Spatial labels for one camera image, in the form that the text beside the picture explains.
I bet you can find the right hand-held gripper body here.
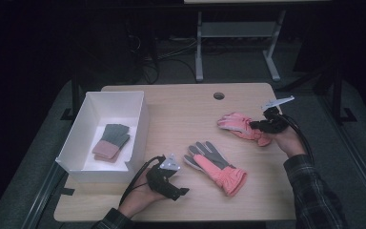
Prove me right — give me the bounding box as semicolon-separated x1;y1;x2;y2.
256;95;295;135

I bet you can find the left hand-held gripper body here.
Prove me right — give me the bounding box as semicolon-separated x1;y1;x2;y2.
145;154;183;196

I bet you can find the salmon pink ski glove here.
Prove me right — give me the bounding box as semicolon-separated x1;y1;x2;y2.
216;111;273;148
183;140;248;198

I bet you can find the green cloth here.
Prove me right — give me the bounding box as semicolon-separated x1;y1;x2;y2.
91;123;131;159

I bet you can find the white storage box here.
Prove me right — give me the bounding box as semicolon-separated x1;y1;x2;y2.
54;91;151;184

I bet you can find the person's right hand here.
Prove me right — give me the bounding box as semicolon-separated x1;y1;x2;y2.
270;125;307;158

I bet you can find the person's left hand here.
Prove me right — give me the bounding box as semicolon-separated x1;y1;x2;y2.
117;169;168;219

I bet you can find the black stand leg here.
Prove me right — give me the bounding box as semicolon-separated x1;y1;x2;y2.
60;71;81;121
329;61;358;124

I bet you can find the grey metal stand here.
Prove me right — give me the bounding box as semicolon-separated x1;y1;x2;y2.
194;10;288;83

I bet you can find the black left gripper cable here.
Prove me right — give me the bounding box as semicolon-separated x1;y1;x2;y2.
119;155;167;206

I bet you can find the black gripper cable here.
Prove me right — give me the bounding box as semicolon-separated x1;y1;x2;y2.
119;155;167;206
277;113;315;166

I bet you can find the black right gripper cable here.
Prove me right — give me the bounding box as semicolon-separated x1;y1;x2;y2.
277;113;315;166

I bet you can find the metal floor rail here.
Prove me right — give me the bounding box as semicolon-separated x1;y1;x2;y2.
20;163;69;229
316;94;366;221

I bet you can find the bundle of floor cables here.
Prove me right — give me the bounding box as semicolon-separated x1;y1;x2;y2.
125;18;198;85

